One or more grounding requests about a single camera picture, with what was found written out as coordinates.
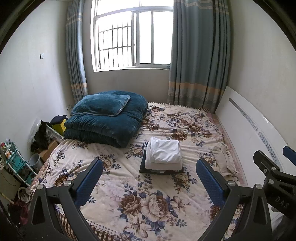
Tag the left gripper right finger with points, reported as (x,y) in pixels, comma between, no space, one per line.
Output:
(254,222)

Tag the teal pillow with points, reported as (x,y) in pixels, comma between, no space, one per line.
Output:
(101,104)

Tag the black clothes pile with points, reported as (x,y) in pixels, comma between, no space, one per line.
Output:
(39,141)

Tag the folded white clothes stack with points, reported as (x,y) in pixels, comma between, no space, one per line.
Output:
(163,155)

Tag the blue curtain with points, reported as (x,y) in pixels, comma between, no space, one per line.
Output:
(200,53)
(74,50)

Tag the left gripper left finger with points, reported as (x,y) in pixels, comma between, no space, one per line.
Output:
(43,222)

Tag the teal folded quilt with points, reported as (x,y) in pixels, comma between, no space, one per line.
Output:
(114,131)

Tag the yellow box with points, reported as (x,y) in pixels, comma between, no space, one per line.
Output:
(57,123)

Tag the window with metal bars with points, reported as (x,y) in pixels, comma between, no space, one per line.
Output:
(131,34)

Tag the floral bed blanket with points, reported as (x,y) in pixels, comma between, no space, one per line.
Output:
(128,205)

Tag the right blue curtain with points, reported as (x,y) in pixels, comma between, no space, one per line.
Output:
(200,53)

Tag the grey waste bin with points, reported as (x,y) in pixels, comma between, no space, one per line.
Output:
(36,162)

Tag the green storage rack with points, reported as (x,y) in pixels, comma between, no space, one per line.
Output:
(14,160)

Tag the left blue curtain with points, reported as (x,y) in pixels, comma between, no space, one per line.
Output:
(74,50)

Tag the cardboard box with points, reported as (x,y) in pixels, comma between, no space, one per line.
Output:
(45,154)

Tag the white bed headboard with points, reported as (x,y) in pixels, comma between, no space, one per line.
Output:
(249,130)

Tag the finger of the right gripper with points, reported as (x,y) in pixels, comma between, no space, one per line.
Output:
(279,187)
(290,154)

